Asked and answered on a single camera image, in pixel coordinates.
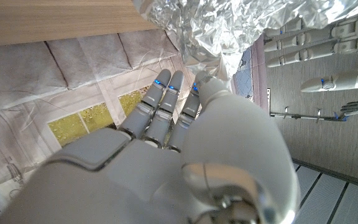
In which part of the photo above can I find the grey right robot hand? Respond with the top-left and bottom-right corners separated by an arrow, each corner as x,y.
0,68 -> 301,224

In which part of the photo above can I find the aluminum foil sheet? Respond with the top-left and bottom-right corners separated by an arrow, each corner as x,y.
132,0 -> 358,91

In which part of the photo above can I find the printed window room backdrop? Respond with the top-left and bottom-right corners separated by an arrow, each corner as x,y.
0,29 -> 270,218

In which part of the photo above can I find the metal wall rail with hooks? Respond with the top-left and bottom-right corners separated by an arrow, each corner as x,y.
269,106 -> 349,122

